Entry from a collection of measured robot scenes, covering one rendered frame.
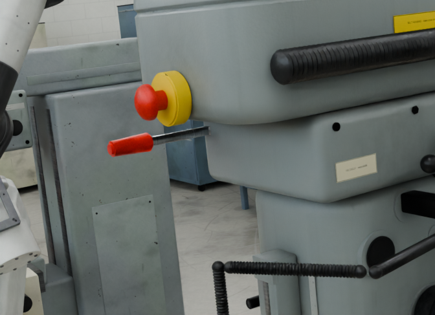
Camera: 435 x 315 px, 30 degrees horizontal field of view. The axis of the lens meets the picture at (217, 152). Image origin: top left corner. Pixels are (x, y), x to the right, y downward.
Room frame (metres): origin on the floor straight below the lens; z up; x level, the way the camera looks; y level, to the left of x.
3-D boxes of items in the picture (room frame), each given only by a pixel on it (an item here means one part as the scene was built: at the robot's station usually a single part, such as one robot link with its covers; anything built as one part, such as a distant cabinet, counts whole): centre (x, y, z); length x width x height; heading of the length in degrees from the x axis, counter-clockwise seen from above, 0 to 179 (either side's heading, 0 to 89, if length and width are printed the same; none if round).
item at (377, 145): (1.04, -0.19, 1.68); 0.34 x 0.24 x 0.10; 122
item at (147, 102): (0.88, 0.07, 1.76); 0.04 x 0.03 x 0.04; 32
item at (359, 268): (0.80, -0.07, 1.58); 0.17 x 0.01 x 0.01; 66
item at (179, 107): (0.89, 0.05, 1.76); 0.06 x 0.02 x 0.06; 32
